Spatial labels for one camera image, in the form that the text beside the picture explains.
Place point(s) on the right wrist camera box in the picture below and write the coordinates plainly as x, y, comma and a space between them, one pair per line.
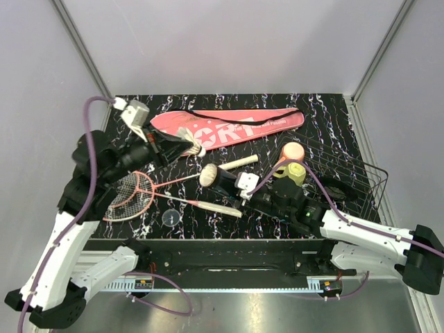
246, 182

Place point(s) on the pink racket bag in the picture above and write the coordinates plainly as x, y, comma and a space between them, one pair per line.
222, 128

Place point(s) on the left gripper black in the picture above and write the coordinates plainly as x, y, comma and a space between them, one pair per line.
175, 147

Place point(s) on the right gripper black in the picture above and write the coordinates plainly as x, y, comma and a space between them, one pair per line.
245, 202

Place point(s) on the black shuttlecock tube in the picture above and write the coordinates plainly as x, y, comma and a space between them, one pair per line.
217, 179

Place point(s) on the black object in rack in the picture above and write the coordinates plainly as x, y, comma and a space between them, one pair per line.
341, 192

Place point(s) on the yellow-green mug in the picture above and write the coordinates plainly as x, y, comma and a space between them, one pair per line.
293, 171

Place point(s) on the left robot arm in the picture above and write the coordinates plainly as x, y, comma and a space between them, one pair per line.
53, 298

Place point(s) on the clear tube lid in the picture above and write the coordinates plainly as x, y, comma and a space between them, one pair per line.
170, 218

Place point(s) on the black base frame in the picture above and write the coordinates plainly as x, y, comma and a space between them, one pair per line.
288, 256

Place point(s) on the white shuttlecock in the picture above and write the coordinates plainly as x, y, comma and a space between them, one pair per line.
196, 149

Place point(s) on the black wire rack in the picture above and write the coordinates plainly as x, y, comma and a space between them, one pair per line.
333, 166

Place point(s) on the pink mug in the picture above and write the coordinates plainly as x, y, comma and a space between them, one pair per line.
292, 151

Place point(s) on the pink racket white grip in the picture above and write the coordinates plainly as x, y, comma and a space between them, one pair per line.
231, 165

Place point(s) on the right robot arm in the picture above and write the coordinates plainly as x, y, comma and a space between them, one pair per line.
414, 256

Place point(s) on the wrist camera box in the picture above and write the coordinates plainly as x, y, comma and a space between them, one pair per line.
246, 182
135, 114

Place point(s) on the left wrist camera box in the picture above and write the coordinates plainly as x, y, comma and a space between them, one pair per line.
135, 114

